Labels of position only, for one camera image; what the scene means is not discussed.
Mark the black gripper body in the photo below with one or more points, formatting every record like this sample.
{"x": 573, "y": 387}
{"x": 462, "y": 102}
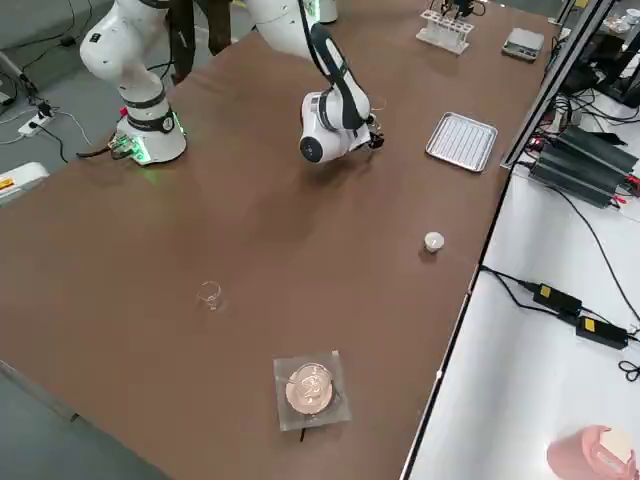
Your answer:
{"x": 377, "y": 140}

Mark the white test tube rack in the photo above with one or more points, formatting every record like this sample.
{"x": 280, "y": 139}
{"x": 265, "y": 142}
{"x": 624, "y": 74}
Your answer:
{"x": 442, "y": 32}

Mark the small clear glass beaker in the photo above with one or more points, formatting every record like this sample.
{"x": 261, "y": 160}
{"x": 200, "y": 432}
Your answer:
{"x": 210, "y": 295}

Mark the silver digital scale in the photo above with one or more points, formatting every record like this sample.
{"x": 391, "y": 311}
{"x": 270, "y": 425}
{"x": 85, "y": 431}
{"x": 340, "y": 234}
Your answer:
{"x": 522, "y": 42}

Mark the ribbed metal tray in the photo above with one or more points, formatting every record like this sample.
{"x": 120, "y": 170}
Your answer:
{"x": 462, "y": 142}

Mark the clear plastic dish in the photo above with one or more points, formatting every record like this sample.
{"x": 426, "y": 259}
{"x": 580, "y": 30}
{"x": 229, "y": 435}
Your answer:
{"x": 622, "y": 22}

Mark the black monitor stand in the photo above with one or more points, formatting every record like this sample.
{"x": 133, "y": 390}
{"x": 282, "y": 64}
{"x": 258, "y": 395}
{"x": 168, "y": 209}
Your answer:
{"x": 622, "y": 85}

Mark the long black power supply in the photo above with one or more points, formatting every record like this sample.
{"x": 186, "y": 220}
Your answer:
{"x": 575, "y": 180}
{"x": 600, "y": 150}

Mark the black power adapter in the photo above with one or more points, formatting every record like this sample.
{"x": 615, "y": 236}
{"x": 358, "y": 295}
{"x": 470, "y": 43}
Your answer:
{"x": 600, "y": 332}
{"x": 557, "y": 298}

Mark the round glass flask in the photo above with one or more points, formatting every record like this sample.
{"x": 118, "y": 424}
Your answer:
{"x": 309, "y": 387}

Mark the white side table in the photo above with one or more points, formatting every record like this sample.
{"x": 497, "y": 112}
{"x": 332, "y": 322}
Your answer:
{"x": 525, "y": 400}

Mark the white power strip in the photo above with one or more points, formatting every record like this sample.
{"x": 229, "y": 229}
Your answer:
{"x": 37, "y": 125}

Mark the white box with yellow label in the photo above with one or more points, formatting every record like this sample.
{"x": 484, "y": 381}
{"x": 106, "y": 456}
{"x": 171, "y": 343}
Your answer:
{"x": 22, "y": 182}

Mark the pink cup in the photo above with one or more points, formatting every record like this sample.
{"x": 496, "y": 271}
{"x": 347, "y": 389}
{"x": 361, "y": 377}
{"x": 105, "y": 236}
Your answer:
{"x": 575, "y": 455}

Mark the aluminium frame post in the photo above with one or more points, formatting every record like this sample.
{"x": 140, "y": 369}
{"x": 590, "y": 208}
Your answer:
{"x": 551, "y": 85}

